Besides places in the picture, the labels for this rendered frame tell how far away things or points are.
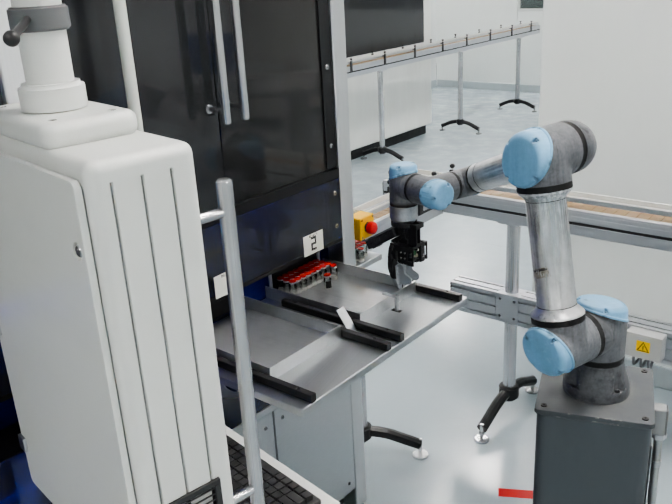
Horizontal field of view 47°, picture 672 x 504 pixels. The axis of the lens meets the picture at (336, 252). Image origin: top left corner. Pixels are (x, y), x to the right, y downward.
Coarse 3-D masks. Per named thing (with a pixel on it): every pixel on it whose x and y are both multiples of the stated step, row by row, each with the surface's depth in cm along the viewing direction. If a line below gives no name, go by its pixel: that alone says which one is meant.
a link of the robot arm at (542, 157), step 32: (544, 128) 160; (576, 128) 163; (512, 160) 162; (544, 160) 156; (576, 160) 162; (544, 192) 159; (544, 224) 163; (544, 256) 164; (544, 288) 166; (544, 320) 167; (576, 320) 166; (544, 352) 168; (576, 352) 166
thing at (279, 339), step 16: (256, 304) 213; (224, 320) 209; (256, 320) 208; (272, 320) 208; (288, 320) 207; (304, 320) 203; (320, 320) 199; (224, 336) 200; (256, 336) 200; (272, 336) 199; (288, 336) 199; (304, 336) 198; (320, 336) 190; (336, 336) 195; (224, 352) 186; (256, 352) 191; (272, 352) 191; (288, 352) 190; (304, 352) 186; (256, 368) 180; (272, 368) 178; (288, 368) 182
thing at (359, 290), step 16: (352, 272) 234; (368, 272) 230; (272, 288) 220; (320, 288) 226; (336, 288) 226; (352, 288) 225; (368, 288) 225; (384, 288) 224; (320, 304) 209; (336, 304) 215; (352, 304) 215; (368, 304) 214; (384, 304) 209; (368, 320) 205
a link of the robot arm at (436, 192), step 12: (408, 180) 198; (420, 180) 196; (432, 180) 193; (444, 180) 194; (456, 180) 197; (408, 192) 198; (420, 192) 194; (432, 192) 191; (444, 192) 192; (456, 192) 198; (420, 204) 197; (432, 204) 192; (444, 204) 193
